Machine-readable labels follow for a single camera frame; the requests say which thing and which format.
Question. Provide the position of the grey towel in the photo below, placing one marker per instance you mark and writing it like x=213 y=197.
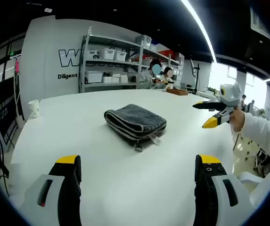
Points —
x=137 y=120

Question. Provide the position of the person's right hand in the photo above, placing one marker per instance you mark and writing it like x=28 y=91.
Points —
x=237 y=121

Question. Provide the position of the black monitor stand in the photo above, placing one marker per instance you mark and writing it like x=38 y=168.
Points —
x=197 y=77

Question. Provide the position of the brown wooden tray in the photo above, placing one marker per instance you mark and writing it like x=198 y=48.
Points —
x=177 y=92

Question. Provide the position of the person's white buttoned clothing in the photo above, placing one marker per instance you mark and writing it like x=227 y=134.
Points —
x=244 y=150

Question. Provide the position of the long ceiling light strip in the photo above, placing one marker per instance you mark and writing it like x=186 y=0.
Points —
x=199 y=26

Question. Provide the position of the ceiling air vent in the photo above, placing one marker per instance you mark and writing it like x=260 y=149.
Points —
x=262 y=23

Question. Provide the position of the white paper cup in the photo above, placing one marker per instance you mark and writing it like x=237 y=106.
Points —
x=35 y=109

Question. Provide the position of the clear grey storage bin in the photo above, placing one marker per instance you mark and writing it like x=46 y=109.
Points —
x=143 y=41

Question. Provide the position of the black equipment rack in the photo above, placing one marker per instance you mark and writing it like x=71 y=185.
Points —
x=4 y=110

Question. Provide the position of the large white storage bin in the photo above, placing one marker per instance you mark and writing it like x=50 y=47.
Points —
x=94 y=77

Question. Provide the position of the grey metal shelf unit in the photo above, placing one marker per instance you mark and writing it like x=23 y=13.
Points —
x=84 y=70

